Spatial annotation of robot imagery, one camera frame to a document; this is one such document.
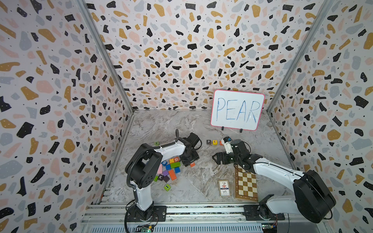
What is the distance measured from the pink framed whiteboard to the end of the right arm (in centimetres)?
35

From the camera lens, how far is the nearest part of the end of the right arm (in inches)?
25.2

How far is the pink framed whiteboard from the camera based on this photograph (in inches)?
40.4

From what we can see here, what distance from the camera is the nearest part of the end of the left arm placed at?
710 millimetres

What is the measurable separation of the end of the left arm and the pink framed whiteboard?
1.08ft
